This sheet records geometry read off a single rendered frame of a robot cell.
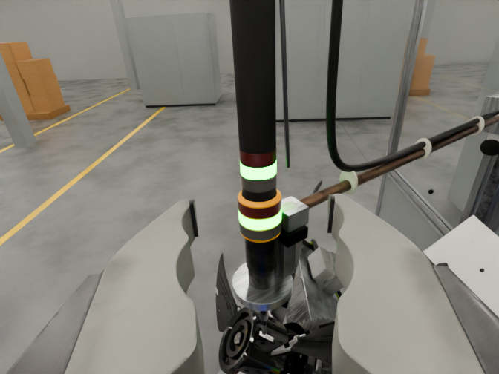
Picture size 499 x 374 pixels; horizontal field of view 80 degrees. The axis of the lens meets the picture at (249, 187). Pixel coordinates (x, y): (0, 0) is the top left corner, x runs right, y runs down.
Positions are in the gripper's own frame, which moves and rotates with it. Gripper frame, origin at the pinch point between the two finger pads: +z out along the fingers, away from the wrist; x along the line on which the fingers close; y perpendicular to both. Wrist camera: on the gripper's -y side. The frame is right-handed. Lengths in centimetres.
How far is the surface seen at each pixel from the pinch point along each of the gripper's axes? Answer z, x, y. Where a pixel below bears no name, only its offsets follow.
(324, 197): 19.4, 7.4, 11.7
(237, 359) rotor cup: 20.7, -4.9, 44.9
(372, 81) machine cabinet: 553, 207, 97
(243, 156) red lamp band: 13.9, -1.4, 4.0
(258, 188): 13.3, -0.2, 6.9
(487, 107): 50, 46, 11
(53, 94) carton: 695, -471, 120
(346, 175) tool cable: 22.8, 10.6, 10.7
